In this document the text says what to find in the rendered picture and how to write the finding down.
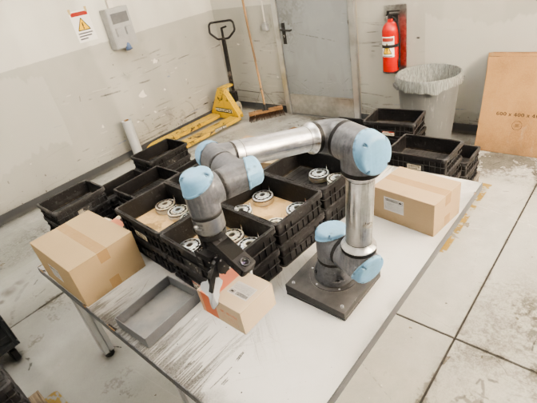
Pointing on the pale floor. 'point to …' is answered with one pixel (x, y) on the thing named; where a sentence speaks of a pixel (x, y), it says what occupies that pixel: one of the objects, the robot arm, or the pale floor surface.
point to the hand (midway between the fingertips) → (235, 292)
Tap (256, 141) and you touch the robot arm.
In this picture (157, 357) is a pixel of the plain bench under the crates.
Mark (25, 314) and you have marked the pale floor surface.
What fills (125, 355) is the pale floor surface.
